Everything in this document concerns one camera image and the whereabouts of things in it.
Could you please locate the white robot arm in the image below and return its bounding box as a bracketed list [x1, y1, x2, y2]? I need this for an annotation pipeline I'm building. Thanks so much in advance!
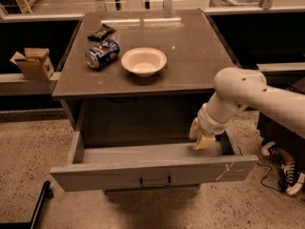
[189, 68, 305, 151]

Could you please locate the black snack wrapper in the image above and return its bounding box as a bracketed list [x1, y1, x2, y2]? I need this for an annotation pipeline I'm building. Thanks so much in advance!
[88, 24, 115, 42]

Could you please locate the black white sneaker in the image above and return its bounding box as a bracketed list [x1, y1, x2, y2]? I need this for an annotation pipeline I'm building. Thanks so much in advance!
[260, 139, 280, 156]
[281, 163, 305, 196]

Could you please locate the small cardboard box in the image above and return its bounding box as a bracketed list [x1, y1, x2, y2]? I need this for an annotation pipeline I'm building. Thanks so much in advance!
[10, 48, 54, 81]

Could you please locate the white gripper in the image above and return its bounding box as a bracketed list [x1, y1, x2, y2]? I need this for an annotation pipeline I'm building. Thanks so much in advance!
[189, 104, 228, 151]

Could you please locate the blue soda can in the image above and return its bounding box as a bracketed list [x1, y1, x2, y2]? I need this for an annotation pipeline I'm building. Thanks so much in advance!
[85, 39, 120, 69]

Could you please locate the grey top drawer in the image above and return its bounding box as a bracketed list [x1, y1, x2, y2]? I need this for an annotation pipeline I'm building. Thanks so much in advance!
[51, 131, 258, 192]

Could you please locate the black floor cable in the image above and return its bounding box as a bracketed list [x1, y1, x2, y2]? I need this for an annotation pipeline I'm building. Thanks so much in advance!
[256, 161, 285, 194]

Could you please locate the black white sneaker left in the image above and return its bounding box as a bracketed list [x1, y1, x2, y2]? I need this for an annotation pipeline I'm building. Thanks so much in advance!
[260, 139, 280, 156]

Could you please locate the white paper bowl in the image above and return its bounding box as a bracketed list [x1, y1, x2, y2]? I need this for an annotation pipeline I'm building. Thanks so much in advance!
[121, 48, 167, 77]

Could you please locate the grey drawer cabinet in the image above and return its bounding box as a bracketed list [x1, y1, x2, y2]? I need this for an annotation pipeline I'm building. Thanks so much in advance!
[51, 9, 249, 195]

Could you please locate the black white sneaker right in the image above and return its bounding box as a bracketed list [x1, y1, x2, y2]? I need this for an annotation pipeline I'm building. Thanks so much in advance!
[281, 163, 305, 196]

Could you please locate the black metal stand leg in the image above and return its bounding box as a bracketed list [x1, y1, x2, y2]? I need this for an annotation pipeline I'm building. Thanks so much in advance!
[0, 180, 53, 229]

